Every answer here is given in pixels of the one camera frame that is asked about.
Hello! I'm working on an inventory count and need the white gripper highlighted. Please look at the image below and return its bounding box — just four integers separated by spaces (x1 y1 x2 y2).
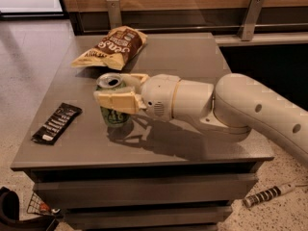
93 73 180 121

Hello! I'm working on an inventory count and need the green soda can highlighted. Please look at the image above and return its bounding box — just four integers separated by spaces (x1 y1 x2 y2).
94 72 130 128

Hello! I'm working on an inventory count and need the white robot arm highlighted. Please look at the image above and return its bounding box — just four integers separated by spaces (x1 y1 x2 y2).
93 73 308 165

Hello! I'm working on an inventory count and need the black rxbar chocolate wrapper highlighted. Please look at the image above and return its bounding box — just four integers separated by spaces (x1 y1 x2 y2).
32 103 83 145

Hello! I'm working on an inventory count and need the brown chip bag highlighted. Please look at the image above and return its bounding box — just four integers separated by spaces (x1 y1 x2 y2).
71 26 147 70

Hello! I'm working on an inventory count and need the grey drawer cabinet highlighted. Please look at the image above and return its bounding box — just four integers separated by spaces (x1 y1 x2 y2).
12 36 273 231

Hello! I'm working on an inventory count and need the striped tool on floor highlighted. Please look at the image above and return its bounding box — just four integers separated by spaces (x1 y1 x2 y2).
243 183 295 208

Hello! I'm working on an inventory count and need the black chair base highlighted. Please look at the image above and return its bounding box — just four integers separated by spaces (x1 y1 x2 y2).
0 187 59 231

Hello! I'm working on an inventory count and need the left metal bracket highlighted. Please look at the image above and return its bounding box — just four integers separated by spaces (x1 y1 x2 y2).
106 0 122 29

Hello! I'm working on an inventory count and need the metal bracket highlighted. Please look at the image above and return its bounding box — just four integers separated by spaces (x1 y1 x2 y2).
106 0 122 29
238 0 265 41

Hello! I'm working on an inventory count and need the right metal bracket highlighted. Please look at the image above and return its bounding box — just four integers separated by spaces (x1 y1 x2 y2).
238 0 265 41

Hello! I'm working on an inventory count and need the wire basket on floor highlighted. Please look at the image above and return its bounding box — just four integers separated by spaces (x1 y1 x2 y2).
27 192 61 216

